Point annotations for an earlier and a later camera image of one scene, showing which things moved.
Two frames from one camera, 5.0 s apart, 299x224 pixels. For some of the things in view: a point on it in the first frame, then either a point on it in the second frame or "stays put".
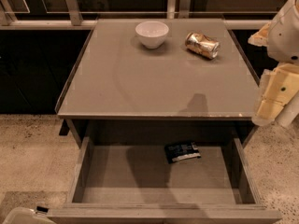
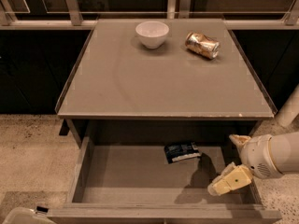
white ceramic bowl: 152,34 stays put
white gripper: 285,36 to 259,155
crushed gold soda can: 203,45 stays put
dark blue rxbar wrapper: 181,151 stays put
